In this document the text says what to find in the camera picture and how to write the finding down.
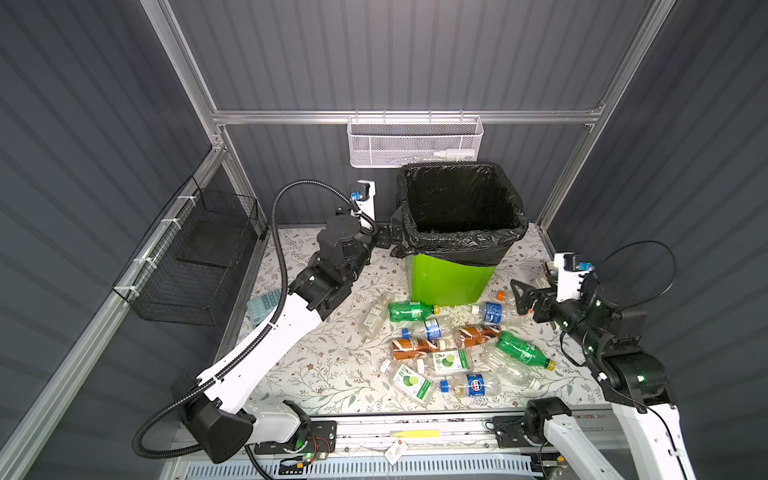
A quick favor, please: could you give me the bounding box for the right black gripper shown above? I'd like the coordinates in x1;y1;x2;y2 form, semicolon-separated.
510;271;598;354

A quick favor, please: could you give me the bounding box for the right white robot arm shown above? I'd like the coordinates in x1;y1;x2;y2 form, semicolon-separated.
510;272;695;479

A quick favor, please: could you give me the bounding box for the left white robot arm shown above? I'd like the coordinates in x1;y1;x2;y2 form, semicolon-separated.
181;213;399;464

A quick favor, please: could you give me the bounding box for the blue label bottle near bin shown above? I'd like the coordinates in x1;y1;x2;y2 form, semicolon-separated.
470;301;513;325

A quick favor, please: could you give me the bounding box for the green bin with black liner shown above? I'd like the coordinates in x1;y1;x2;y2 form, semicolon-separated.
391;162;529;307

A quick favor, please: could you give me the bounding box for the green bottle near bin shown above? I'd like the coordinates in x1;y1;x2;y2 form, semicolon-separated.
388;301;440;323

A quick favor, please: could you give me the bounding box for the green bottle right side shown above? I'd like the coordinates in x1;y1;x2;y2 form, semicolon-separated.
496;331;556;371

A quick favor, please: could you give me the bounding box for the brown tea bottle right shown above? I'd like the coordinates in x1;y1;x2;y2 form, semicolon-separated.
454;324;502;348

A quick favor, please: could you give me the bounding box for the brown tea bottle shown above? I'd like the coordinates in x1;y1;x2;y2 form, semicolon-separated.
454;324;502;348
390;338;448;361

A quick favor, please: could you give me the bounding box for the clear bottle green-white label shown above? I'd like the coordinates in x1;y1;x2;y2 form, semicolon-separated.
361;292;394;340

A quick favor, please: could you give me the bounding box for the lime label bottle upper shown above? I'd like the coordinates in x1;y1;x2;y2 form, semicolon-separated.
416;349;473;378

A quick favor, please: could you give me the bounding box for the lime label bottle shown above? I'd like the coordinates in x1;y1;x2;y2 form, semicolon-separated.
379;359;434;404
416;349;473;378

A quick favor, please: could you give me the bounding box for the blue label bottle front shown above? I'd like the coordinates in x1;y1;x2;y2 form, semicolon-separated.
439;371;502;398

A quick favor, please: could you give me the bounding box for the clear bottle blue label centre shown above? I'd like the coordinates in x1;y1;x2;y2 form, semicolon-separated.
400;319;453;341

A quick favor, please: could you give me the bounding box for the brown tea bottle left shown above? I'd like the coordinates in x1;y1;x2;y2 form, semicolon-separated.
390;338;448;361

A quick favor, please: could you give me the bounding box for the lime label bottle lower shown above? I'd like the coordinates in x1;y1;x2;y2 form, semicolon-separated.
379;359;434;404

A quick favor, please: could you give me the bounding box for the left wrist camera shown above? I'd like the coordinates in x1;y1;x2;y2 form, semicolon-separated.
350;180;376;219

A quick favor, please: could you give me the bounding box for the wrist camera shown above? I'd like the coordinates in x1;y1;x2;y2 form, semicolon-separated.
350;180;376;219
553;252;594;303

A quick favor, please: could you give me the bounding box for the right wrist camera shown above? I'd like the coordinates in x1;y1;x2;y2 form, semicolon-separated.
553;252;594;303

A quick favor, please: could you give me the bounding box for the white wire wall basket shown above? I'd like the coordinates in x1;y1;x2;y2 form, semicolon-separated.
346;116;484;169

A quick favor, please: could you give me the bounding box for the left black corrugated cable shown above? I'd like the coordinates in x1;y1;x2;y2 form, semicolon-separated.
131;179;376;460

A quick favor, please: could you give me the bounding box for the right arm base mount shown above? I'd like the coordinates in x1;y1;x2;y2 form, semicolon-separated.
490;414;551;448

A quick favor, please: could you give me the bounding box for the white tag on rail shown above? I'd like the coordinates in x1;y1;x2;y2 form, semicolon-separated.
384;438;408;466

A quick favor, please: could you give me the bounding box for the black wire wall basket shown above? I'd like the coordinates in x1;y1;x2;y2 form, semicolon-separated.
113;181;260;327

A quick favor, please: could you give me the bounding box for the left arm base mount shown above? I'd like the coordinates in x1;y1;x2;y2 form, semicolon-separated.
252;420;338;455

